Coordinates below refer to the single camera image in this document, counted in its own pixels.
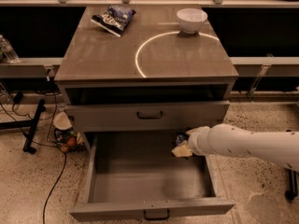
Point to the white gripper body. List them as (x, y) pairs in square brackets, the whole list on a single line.
[(197, 141)]

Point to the dark blue rxbar wrapper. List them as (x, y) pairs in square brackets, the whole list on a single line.
[(180, 138)]

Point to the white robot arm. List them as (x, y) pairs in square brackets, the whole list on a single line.
[(281, 148)]

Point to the open grey lower drawer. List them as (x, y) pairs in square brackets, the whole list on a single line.
[(134, 175)]

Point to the grey drawer cabinet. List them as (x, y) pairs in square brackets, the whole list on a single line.
[(154, 61)]

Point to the grey upper drawer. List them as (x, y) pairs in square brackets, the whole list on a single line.
[(141, 117)]

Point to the black stand leg right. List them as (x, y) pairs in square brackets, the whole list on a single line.
[(292, 191)]

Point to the black stand leg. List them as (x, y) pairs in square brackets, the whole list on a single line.
[(31, 124), (292, 191)]

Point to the white bowl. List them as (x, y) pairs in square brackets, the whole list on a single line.
[(191, 20)]

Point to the blue chip bag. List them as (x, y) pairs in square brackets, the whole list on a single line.
[(115, 19)]

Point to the black stand leg left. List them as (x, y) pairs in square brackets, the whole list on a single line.
[(31, 124)]

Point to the black power adapter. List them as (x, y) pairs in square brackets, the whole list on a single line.
[(17, 98)]

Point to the clear water bottle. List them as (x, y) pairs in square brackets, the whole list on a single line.
[(9, 52)]

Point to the wire basket with items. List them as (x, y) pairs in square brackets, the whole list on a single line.
[(62, 134)]

